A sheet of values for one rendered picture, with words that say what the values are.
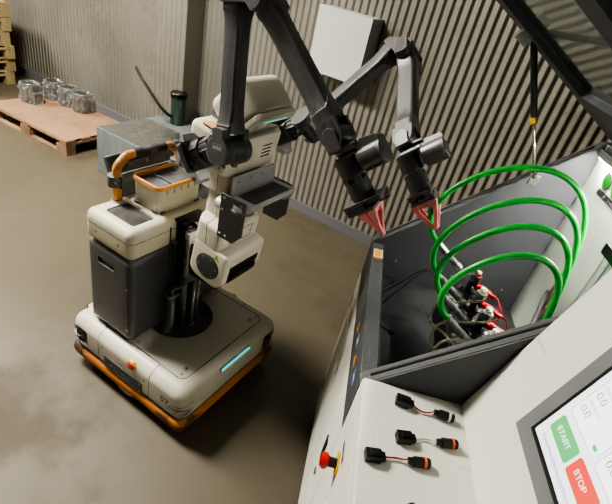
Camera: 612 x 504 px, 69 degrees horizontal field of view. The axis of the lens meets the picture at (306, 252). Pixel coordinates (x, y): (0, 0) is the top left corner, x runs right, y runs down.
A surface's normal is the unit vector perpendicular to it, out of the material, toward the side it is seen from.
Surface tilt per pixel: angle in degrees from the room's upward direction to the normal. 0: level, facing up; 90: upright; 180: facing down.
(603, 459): 76
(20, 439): 0
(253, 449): 0
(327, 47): 90
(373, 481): 0
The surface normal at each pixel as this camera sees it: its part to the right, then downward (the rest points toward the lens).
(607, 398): -0.88, -0.46
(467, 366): -0.17, 0.51
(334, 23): -0.53, 0.37
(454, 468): 0.21, -0.82
